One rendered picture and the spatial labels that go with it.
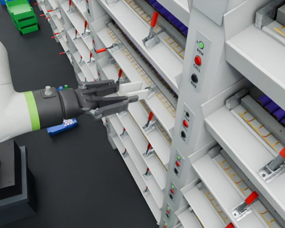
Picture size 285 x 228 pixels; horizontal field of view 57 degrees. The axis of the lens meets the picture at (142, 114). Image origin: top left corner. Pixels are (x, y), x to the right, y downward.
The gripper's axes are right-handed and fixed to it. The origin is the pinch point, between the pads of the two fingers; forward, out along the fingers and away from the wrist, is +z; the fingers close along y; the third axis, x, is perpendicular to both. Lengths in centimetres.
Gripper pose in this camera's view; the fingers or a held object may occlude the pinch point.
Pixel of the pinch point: (134, 91)
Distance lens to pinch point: 73.5
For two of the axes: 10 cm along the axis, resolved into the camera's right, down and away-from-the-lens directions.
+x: -1.8, 7.1, 6.8
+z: 8.7, -2.1, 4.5
